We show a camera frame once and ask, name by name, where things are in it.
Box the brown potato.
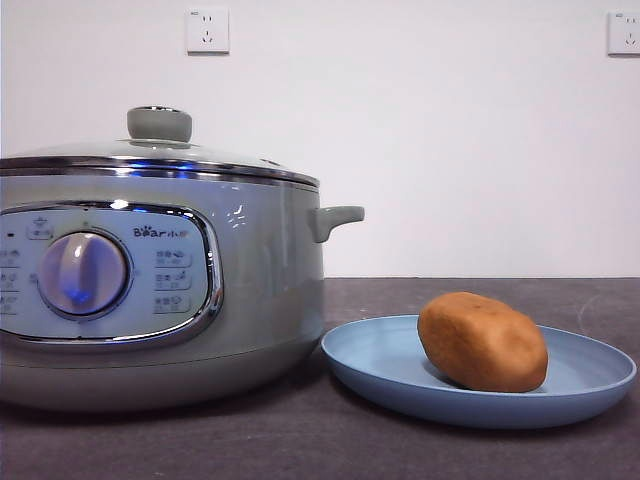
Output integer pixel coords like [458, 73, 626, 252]
[417, 291, 550, 394]

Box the glass lid with green knob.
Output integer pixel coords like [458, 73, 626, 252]
[0, 104, 321, 190]

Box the pale green electric steamer pot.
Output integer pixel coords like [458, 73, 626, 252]
[0, 172, 366, 414]

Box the blue round plate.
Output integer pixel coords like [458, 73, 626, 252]
[320, 313, 639, 430]

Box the white round control dial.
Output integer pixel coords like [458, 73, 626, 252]
[38, 231, 130, 317]

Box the white wall socket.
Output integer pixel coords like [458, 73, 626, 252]
[186, 5, 231, 55]
[607, 10, 640, 56]

